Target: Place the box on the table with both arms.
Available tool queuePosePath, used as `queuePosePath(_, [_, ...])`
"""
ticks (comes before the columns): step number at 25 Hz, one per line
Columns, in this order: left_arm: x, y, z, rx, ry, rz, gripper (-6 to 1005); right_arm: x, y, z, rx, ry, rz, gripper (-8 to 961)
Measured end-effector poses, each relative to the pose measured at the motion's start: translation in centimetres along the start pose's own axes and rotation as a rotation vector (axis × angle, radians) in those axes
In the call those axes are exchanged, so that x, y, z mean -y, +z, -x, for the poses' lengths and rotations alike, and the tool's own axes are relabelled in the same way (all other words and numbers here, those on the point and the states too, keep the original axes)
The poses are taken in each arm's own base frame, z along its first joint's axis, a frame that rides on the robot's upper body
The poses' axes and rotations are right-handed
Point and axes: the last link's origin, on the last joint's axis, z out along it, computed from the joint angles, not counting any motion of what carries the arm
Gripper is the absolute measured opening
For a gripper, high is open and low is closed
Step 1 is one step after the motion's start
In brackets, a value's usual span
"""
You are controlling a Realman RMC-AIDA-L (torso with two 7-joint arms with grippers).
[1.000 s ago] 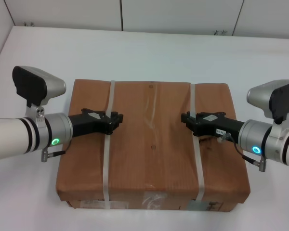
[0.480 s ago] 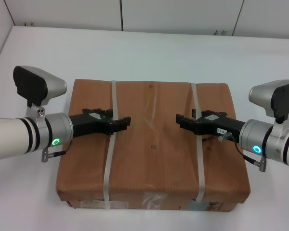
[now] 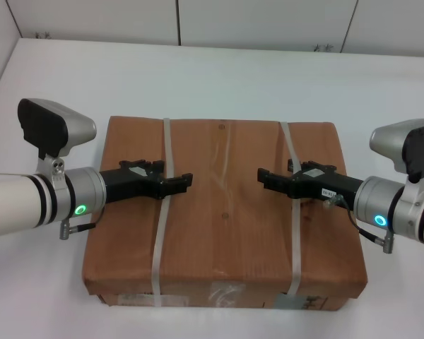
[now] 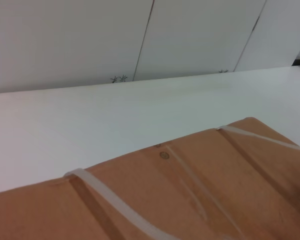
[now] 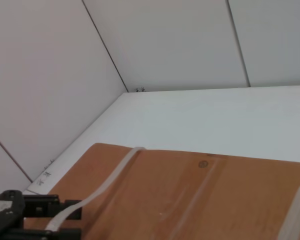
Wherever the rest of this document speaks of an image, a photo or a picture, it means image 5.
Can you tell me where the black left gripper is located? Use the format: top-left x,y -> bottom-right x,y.
0,189 -> 83,240

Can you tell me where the translucent white packing strap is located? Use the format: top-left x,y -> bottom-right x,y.
44,146 -> 147,232
277,172 -> 300,240

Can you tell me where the brown cardboard box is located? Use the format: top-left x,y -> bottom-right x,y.
23,142 -> 300,240

